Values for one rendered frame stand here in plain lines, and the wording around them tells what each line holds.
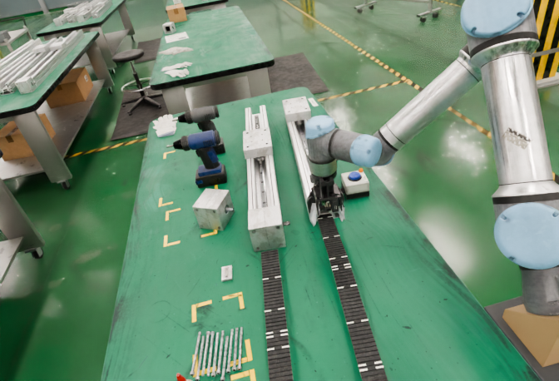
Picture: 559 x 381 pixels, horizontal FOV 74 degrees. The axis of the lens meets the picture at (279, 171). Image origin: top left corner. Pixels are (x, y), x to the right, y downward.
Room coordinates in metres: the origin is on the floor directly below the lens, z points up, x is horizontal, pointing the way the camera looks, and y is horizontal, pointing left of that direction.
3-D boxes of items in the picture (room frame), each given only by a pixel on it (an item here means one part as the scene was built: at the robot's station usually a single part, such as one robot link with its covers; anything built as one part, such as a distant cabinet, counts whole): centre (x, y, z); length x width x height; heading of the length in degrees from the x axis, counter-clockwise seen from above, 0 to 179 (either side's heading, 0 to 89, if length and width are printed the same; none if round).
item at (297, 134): (1.30, -0.12, 0.82); 0.80 x 0.10 x 0.09; 0
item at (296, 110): (1.55, -0.12, 0.87); 0.16 x 0.11 x 0.07; 0
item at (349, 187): (1.02, -0.24, 0.81); 0.10 x 0.08 x 0.06; 90
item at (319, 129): (0.84, -0.12, 1.12); 0.09 x 0.08 x 0.11; 46
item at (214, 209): (0.99, 0.23, 0.83); 0.11 x 0.10 x 0.10; 67
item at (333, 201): (0.83, -0.12, 0.96); 0.09 x 0.08 x 0.12; 0
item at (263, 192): (1.30, 0.07, 0.82); 0.80 x 0.10 x 0.09; 0
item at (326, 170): (0.84, -0.12, 1.04); 0.08 x 0.08 x 0.05
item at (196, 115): (1.48, 0.31, 0.89); 0.20 x 0.08 x 0.22; 96
